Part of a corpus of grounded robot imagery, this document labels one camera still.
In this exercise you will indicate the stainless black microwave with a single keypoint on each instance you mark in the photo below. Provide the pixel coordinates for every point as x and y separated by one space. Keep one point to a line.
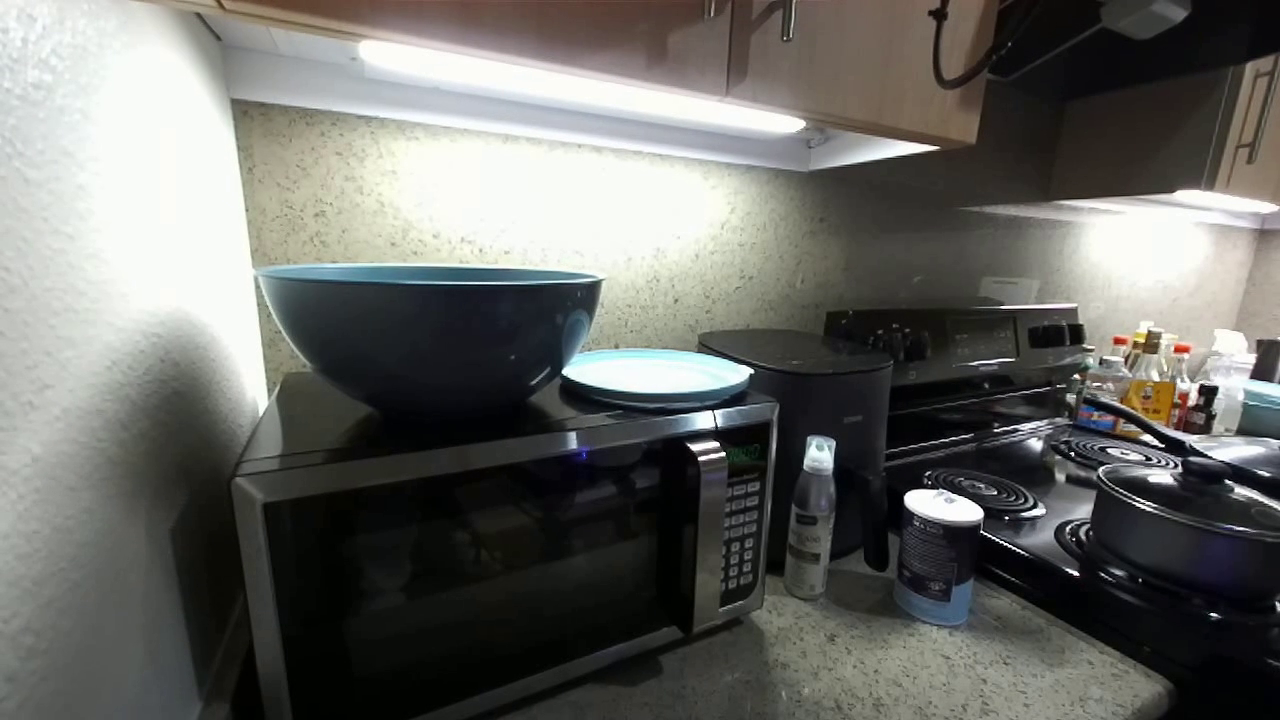
448 571

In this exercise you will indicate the black pan with lid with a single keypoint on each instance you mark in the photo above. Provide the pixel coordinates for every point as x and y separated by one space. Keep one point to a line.
1210 522

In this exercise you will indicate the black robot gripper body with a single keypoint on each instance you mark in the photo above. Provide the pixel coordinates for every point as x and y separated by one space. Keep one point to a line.
1034 35

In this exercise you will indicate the under cabinet light strip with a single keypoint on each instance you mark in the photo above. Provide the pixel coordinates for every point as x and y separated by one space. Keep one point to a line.
527 82

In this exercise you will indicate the far right cabinet door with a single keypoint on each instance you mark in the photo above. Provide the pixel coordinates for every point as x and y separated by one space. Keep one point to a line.
1249 159

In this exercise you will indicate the white spray bottle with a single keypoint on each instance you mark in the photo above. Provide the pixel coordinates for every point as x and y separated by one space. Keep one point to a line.
814 522

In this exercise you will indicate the wooden cabinet door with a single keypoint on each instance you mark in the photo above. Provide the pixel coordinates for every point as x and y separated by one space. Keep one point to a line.
871 67
634 39

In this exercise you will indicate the black air fryer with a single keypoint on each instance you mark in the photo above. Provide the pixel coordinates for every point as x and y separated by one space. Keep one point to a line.
821 394

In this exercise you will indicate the light blue plate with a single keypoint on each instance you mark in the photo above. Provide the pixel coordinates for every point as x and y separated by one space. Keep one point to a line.
654 376

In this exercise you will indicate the right door metal handle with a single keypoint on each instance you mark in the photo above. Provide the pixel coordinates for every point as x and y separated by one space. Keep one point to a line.
779 15

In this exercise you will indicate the group of condiment bottles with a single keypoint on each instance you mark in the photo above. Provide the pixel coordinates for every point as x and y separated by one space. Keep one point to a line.
1168 380

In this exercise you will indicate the white lidded blue canister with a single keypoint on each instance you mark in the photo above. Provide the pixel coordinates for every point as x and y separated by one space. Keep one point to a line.
938 544

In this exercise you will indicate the black electric stove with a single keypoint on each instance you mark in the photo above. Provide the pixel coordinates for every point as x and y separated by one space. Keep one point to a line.
983 407

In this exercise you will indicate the large blue bowl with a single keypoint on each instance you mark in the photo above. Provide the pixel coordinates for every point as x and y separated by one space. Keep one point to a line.
434 340

